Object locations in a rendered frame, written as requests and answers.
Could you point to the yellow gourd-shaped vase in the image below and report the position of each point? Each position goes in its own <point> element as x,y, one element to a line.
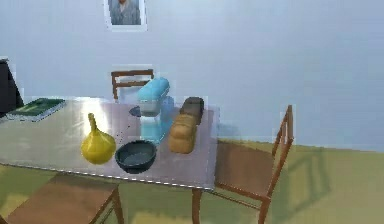
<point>98,145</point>

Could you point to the black furniture piece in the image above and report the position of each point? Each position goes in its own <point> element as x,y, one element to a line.
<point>7,88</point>

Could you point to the dark grey bowl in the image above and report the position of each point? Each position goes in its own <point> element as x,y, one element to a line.
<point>136,156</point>

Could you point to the brown wooden chair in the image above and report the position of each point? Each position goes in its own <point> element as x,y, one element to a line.
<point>246,166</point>
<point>63,203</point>
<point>128,83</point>

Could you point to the light blue stand mixer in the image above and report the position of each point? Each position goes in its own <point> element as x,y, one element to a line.
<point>154,110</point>

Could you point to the green book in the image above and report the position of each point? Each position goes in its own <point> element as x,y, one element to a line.
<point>36,108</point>

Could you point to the framed portrait picture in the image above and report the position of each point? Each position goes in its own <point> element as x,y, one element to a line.
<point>125,13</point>

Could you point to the brown bread loaf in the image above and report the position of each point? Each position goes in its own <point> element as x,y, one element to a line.
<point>186,128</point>

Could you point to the grey metal dining table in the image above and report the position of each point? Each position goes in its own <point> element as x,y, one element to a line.
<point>60,140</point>

